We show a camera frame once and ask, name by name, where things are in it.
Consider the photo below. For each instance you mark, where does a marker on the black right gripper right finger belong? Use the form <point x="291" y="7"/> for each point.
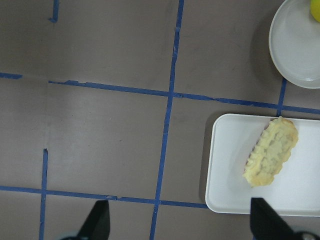
<point x="266" y="224"/>

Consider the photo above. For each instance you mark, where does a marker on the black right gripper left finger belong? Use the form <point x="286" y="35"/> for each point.
<point x="97" y="225"/>

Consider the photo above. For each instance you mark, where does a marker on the cream round plate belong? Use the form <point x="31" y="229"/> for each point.
<point x="294" y="44"/>

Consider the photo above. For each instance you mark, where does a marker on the yellow lemon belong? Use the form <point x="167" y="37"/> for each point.
<point x="315" y="9"/>

